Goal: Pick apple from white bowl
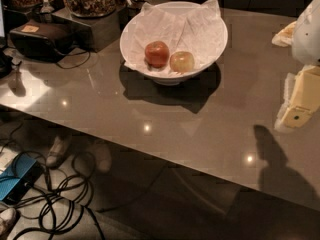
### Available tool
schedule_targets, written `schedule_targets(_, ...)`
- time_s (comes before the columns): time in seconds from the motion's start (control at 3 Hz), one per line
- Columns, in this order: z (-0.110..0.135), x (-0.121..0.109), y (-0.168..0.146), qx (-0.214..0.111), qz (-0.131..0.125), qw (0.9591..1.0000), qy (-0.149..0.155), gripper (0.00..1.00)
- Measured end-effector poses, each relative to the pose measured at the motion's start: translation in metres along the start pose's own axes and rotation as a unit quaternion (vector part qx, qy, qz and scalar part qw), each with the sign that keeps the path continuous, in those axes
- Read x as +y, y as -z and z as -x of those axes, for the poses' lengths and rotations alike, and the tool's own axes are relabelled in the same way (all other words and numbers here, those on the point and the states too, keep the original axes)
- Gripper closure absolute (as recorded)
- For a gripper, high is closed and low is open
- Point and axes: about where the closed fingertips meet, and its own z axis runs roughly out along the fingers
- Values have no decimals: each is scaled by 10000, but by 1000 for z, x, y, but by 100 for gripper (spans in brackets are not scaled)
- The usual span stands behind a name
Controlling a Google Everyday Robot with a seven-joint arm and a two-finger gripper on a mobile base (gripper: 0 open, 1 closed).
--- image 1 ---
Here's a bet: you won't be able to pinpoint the metal scoop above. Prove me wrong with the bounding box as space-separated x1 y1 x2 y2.
40 0 54 14

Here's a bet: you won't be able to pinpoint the red apple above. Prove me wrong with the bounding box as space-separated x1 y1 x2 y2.
145 41 170 68

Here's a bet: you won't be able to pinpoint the black cable on table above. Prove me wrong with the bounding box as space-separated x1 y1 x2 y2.
54 48 92 70

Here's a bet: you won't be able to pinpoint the yellow-green apple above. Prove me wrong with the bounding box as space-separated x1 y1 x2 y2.
170 51 195 73

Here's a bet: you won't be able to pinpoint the black case with tag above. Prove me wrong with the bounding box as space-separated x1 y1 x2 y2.
9 20 74 62

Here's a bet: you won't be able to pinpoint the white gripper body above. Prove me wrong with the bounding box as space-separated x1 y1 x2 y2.
292 0 320 66

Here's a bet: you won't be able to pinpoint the white shoe under table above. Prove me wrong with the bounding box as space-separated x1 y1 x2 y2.
46 136 71 169

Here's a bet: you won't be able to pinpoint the white bowl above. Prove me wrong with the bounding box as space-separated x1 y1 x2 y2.
119 0 229 86

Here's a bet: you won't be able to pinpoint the black floor cables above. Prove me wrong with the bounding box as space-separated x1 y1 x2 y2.
0 120 106 240

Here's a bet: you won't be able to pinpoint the white shoe bottom left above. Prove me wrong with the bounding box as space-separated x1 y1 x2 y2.
0 208 16 236

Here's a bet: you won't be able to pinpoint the blue device on floor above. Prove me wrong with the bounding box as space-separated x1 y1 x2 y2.
0 154 43 205

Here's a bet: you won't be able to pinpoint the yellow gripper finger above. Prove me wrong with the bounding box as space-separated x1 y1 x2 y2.
274 65 320 133
272 21 296 47

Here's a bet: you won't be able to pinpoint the white paper liner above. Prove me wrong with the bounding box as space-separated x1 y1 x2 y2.
124 0 226 76

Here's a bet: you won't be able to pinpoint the dark grey box stand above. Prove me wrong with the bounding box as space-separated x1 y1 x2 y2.
53 8 121 52

